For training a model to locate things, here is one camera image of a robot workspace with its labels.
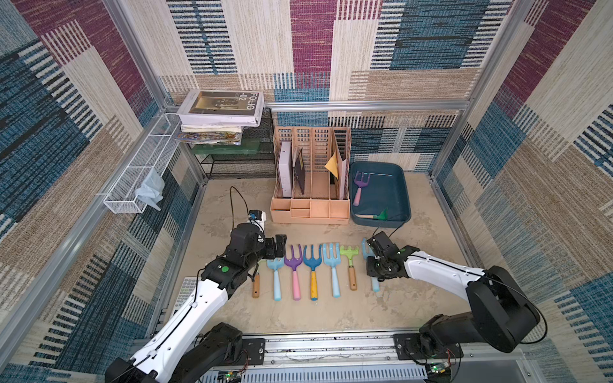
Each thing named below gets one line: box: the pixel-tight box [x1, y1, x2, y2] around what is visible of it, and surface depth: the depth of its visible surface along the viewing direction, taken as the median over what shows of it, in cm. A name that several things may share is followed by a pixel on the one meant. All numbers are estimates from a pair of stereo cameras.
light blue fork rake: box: [321, 242, 341, 299], surface depth 93 cm
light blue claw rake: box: [266, 256, 285, 302], surface depth 89 cm
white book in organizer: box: [278, 140, 293, 198], surface depth 102 cm
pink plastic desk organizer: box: [269, 126, 352, 224], surface depth 105 cm
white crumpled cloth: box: [134, 167, 166, 212], surface depth 69 cm
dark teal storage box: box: [349, 161, 412, 229], surface depth 114 cm
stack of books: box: [174, 90, 265, 147], surface depth 84 cm
